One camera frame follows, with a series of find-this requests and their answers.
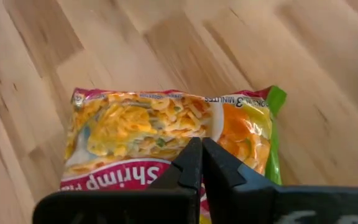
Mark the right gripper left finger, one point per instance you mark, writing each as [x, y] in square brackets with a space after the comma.
[166, 205]

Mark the pink green shrimp ramen pack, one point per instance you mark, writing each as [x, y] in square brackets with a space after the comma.
[135, 130]

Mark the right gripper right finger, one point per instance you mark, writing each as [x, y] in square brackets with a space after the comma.
[244, 202]

